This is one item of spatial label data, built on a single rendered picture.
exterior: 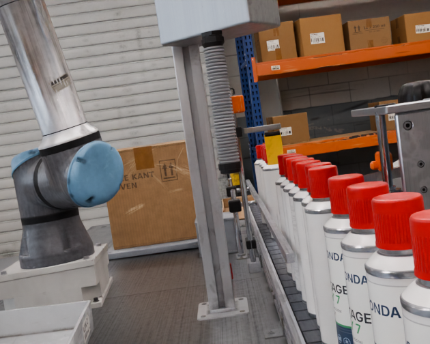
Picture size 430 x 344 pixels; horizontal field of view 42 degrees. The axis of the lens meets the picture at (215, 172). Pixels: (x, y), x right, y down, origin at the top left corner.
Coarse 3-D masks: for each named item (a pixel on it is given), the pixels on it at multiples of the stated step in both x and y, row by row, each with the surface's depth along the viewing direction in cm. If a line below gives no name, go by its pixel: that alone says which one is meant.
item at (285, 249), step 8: (248, 184) 169; (256, 192) 148; (256, 200) 135; (264, 208) 120; (264, 216) 112; (272, 224) 100; (272, 232) 96; (280, 232) 92; (280, 240) 86; (280, 248) 85; (288, 248) 80; (288, 256) 78
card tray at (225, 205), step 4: (248, 196) 217; (252, 196) 217; (224, 200) 217; (228, 200) 217; (240, 200) 217; (248, 200) 217; (252, 200) 217; (224, 204) 217; (228, 204) 217; (224, 208) 209; (228, 208) 215; (240, 212) 201; (240, 216) 192
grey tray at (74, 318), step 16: (64, 304) 98; (80, 304) 98; (0, 320) 97; (16, 320) 97; (32, 320) 97; (48, 320) 98; (64, 320) 98; (80, 320) 88; (0, 336) 97; (16, 336) 97; (32, 336) 96; (48, 336) 95; (64, 336) 95; (80, 336) 86
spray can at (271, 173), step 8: (264, 152) 125; (264, 168) 124; (272, 168) 123; (264, 176) 124; (272, 176) 123; (280, 176) 123; (264, 184) 125; (272, 184) 123; (272, 192) 123; (272, 200) 124; (272, 208) 124; (272, 216) 124; (280, 224) 124
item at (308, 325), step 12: (264, 228) 141; (264, 240) 127; (276, 252) 114; (276, 264) 105; (288, 276) 95; (288, 288) 89; (288, 300) 91; (300, 300) 82; (300, 312) 78; (300, 324) 73; (312, 324) 72; (312, 336) 68
